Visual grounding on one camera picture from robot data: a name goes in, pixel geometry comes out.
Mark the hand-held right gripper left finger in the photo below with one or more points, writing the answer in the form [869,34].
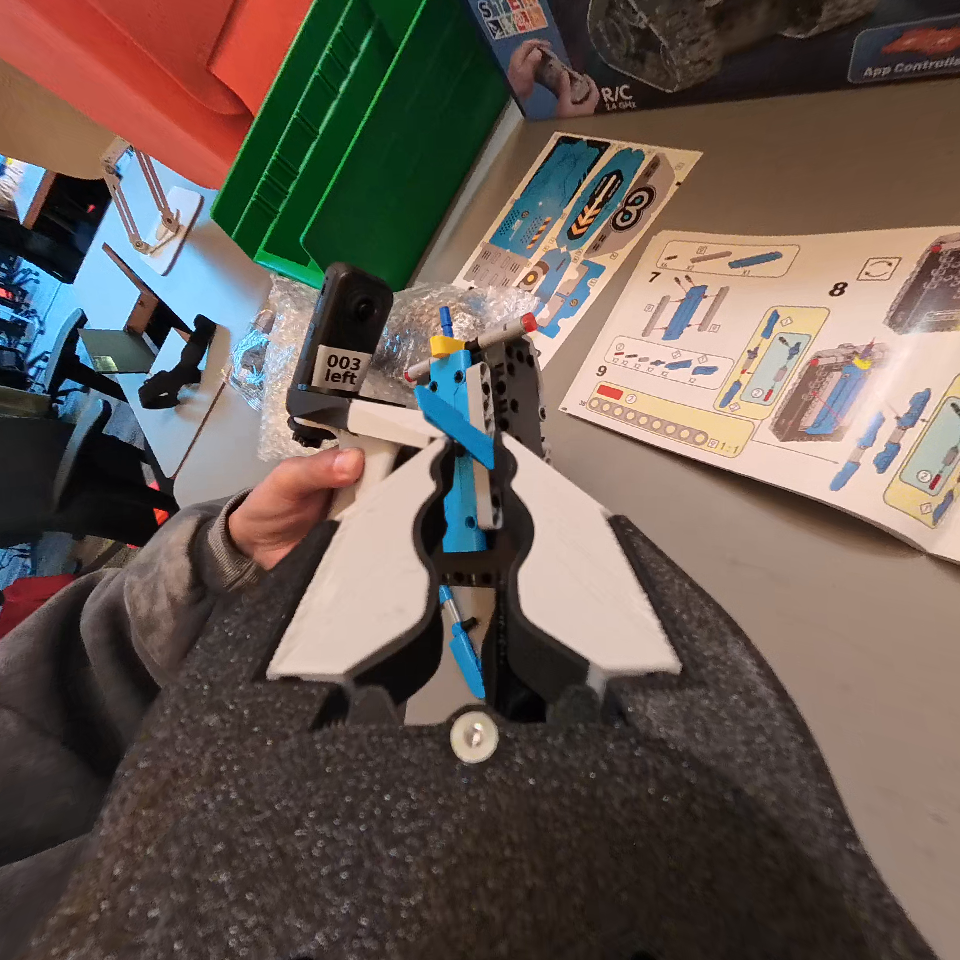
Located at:
[360,600]

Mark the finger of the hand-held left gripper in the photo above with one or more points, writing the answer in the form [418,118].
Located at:
[398,428]

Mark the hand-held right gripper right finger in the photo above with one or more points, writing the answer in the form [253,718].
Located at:
[593,600]

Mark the large blue brick panel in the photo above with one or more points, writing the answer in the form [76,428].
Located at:
[450,428]

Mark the black blue brick model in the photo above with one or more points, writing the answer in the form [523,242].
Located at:
[503,375]

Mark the blue grey axle assembly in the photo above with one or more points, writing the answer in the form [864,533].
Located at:
[468,660]

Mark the person's left forearm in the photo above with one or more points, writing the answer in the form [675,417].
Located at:
[105,660]

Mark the grey desk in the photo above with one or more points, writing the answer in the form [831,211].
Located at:
[810,630]

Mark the person's left hand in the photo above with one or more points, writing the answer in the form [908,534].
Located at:
[293,503]

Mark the clear plastic bag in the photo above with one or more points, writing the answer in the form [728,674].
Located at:
[278,375]

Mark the black phone stand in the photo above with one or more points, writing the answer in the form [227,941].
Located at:
[165,345]

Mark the green plastic bin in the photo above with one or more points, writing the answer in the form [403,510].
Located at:
[360,135]

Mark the blue sticker sheet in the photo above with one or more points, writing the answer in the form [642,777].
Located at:
[585,225]

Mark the black office chair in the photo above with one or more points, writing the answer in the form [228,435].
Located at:
[60,435]

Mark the instruction booklet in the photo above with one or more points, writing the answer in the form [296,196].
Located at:
[795,375]

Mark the orange plastic case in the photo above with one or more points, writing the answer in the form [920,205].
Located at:
[135,60]

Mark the robot kit box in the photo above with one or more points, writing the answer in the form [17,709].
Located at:
[720,45]

